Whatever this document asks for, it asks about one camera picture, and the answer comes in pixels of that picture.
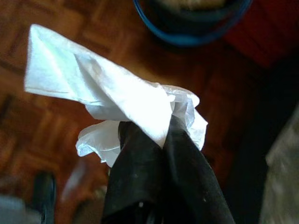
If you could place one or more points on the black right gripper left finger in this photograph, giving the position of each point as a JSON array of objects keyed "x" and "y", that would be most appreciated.
[{"x": 135, "y": 182}]

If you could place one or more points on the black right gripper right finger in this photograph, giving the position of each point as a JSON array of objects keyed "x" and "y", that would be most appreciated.
[{"x": 191, "y": 186}]

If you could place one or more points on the white tissue paper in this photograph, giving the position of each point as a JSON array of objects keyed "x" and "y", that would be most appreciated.
[{"x": 93, "y": 77}]

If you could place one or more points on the beige floral bed sheet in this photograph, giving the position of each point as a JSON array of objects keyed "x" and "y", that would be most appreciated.
[{"x": 282, "y": 177}]

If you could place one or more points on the red sofa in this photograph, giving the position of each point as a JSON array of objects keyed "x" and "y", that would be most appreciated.
[{"x": 268, "y": 30}]

